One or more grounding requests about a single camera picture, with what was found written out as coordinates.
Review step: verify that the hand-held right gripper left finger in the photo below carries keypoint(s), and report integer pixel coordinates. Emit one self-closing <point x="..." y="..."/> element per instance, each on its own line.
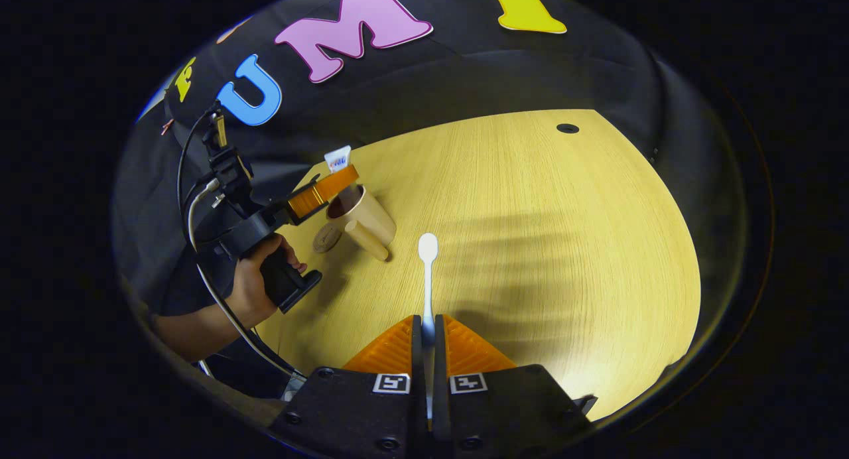
<point x="416" y="353"/>

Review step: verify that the black backdrop cloth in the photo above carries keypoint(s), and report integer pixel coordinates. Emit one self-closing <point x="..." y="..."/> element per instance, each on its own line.
<point x="464" y="81"/>

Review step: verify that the black round desk plug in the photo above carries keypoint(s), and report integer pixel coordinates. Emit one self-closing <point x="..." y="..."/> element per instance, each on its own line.
<point x="568" y="128"/>

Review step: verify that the black desk clamp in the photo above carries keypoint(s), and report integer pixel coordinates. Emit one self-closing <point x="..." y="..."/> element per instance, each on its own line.
<point x="585" y="404"/>

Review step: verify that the person's dark clothing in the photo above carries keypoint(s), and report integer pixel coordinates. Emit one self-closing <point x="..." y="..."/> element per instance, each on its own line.
<point x="252" y="376"/>

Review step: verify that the beige cup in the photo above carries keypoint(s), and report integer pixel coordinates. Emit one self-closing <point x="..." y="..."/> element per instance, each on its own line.
<point x="371" y="220"/>

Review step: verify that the light blue toothbrush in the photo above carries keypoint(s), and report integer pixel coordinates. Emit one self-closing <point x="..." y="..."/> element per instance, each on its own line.
<point x="428" y="247"/>

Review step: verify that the copper metal clip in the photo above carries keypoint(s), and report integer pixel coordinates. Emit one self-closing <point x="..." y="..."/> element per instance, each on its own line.
<point x="167" y="127"/>

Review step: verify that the white toothpaste tube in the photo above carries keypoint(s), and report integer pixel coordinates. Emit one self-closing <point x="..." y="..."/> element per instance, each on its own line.
<point x="338" y="159"/>

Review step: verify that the round cork coaster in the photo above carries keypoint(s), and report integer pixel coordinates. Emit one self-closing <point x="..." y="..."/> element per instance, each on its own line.
<point x="324" y="241"/>

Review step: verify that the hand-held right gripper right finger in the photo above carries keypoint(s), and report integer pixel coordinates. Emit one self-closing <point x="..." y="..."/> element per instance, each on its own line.
<point x="439" y="359"/>

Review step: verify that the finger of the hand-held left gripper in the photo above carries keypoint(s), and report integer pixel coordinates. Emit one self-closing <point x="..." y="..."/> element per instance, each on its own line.
<point x="322" y="190"/>

